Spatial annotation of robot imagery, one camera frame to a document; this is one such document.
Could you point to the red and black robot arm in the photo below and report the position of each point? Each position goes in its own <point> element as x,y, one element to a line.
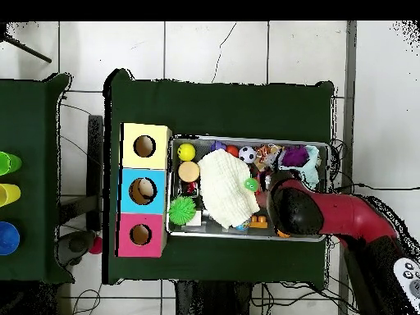
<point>344,213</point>

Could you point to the silver mesh bin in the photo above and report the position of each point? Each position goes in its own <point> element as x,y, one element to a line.
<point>215,231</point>

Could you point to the wooden box with three holes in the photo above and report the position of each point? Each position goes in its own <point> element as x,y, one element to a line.
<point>157,200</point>

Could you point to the cream knitted cloth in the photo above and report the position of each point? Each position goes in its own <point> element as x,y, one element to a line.
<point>223,187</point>

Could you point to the toy burger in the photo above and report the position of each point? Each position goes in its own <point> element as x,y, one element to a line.
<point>189,172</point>

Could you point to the plain orange ball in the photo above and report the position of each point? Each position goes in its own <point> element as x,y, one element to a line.
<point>232,151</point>

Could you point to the yellow smiley ball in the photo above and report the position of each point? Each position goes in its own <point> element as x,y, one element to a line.
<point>186,152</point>

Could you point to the toy soccer ball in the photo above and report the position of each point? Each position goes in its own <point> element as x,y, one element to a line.
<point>247,155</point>

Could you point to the large green spiky ball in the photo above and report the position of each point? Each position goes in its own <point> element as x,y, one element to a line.
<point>182,210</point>

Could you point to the brown toy football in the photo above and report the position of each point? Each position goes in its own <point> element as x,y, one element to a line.
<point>262,200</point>

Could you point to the dark green table cloth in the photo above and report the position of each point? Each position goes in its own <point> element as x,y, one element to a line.
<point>29,131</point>
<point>213,108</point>

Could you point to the purple bumpy soft toy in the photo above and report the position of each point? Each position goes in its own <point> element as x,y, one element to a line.
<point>294,157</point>

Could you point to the orange toy basketball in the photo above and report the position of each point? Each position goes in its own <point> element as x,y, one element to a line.
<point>282,234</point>

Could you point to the mint knitted cloth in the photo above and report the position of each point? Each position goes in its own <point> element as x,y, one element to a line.
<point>311,170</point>

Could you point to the black stand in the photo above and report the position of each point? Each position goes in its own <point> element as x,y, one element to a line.
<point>95,164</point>

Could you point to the red round knob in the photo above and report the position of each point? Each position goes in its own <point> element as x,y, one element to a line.
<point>96,245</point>

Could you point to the green plastic cup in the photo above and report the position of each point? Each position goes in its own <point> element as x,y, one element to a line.
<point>10,163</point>

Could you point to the yellow plastic cup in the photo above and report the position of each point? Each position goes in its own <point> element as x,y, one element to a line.
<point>10,194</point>

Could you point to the blue plastic cup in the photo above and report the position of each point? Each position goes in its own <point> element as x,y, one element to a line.
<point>8,238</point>

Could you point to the black tripod leg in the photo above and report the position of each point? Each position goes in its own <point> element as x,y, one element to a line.
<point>29,51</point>

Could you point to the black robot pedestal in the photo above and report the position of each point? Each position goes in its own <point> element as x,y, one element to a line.
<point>213,300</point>

